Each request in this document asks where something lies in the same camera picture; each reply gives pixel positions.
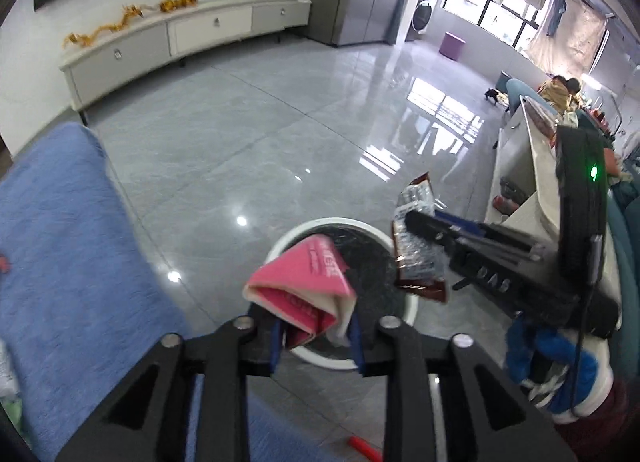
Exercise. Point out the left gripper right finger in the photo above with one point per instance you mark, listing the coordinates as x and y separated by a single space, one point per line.
448 400

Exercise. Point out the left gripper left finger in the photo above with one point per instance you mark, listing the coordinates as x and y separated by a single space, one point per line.
185 399

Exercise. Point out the brown snack wrapper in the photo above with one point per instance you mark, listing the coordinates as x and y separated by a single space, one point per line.
420 269

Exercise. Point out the pink tissue packet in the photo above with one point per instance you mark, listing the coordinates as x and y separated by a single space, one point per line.
306 287

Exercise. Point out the white round trash bin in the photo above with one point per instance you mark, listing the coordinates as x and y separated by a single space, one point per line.
369 255

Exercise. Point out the white counter desk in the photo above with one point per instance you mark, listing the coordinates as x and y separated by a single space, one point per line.
525 158

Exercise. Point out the black tracker with green light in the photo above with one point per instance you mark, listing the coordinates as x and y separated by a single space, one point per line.
580 170

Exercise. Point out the blue fluffy rug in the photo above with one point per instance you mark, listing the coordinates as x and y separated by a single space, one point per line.
80 305

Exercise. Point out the seated person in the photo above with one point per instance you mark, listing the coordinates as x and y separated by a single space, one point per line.
556 92

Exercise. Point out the purple stool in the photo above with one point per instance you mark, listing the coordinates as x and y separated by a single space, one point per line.
451 46

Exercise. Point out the white low tv console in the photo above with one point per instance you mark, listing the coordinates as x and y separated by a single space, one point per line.
156 40

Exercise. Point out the golden dragon ornament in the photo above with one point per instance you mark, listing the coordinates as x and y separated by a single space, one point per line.
129 14

